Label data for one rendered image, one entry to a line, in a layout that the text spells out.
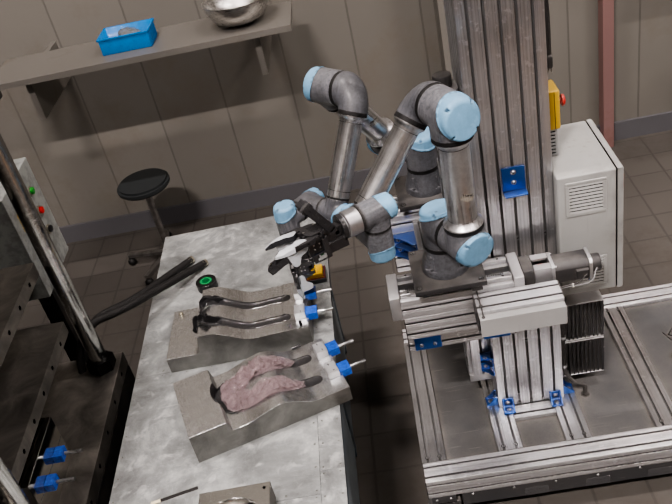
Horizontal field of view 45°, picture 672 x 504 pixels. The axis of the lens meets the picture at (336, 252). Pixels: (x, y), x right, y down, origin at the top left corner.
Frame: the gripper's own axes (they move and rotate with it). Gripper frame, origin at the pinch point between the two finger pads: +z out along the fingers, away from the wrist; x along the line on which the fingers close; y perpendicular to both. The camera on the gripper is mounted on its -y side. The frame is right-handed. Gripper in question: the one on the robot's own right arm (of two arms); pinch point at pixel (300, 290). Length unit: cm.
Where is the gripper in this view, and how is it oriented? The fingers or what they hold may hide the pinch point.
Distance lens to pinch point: 284.2
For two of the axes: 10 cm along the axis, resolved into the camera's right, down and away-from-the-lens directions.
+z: 1.9, 8.0, 5.7
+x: -0.6, -5.7, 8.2
